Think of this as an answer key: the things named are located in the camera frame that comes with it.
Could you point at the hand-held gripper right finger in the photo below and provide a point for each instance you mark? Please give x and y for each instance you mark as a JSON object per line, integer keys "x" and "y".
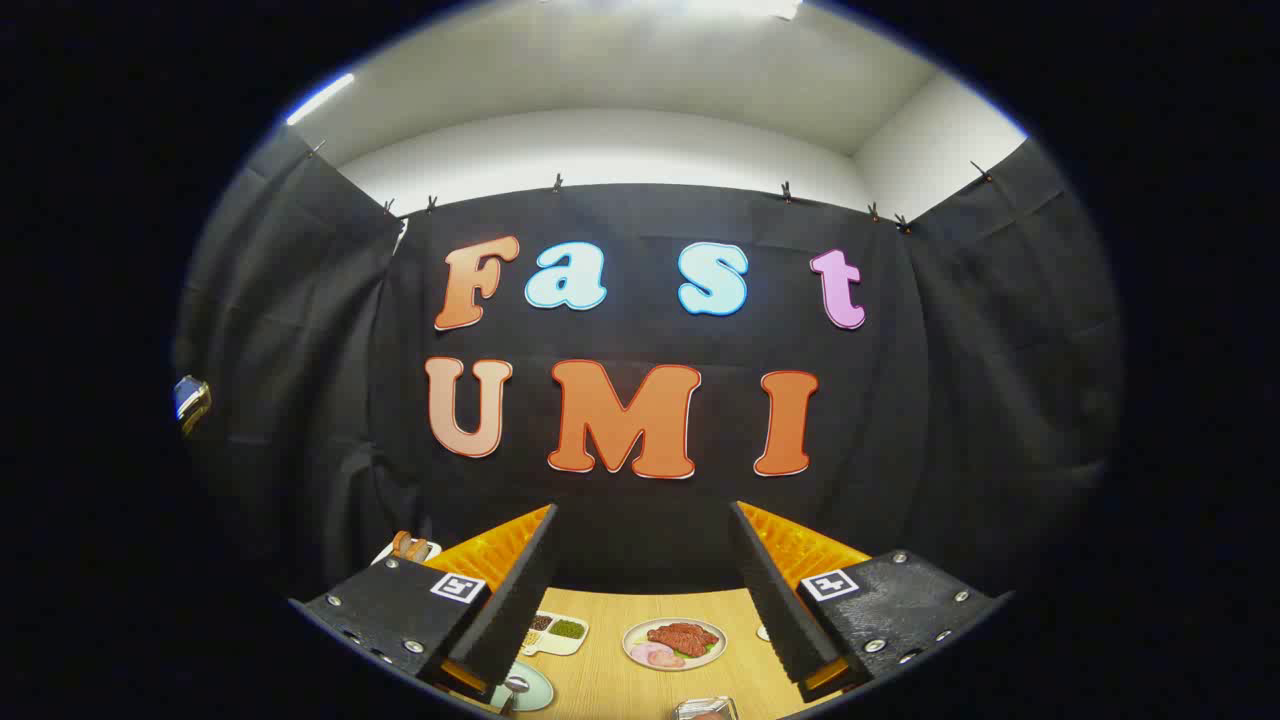
{"x": 775, "y": 600}

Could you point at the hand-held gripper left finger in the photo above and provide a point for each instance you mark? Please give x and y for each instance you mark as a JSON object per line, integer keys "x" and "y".
{"x": 520, "y": 600}

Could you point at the green mung beans pile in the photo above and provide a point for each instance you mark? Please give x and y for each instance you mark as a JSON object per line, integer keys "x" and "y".
{"x": 568, "y": 629}

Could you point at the white divided tray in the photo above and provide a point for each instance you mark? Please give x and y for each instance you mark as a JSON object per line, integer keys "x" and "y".
{"x": 560, "y": 645}

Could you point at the teal round plate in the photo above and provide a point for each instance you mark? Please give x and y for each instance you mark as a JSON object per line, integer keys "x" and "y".
{"x": 538, "y": 690}

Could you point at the brown steak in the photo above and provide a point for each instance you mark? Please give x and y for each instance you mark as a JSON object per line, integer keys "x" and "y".
{"x": 682, "y": 636}

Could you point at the toasted bread slice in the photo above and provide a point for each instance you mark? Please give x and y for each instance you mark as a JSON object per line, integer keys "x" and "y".
{"x": 421, "y": 548}
{"x": 402, "y": 545}

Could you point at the red ham slice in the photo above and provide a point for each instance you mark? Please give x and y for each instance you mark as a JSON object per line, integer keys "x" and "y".
{"x": 672, "y": 660}

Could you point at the white oval plate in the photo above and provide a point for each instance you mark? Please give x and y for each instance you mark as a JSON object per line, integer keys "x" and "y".
{"x": 636, "y": 634}

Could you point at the pink round ham slice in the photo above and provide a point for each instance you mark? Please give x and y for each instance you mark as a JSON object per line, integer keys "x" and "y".
{"x": 648, "y": 653}

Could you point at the white toaster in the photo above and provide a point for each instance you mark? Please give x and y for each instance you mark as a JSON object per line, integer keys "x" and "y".
{"x": 385, "y": 553}

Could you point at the blue and gold object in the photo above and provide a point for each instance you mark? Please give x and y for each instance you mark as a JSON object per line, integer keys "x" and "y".
{"x": 192, "y": 400}

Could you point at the ceiling light strip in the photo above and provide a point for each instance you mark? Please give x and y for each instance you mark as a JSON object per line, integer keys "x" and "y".
{"x": 320, "y": 98}

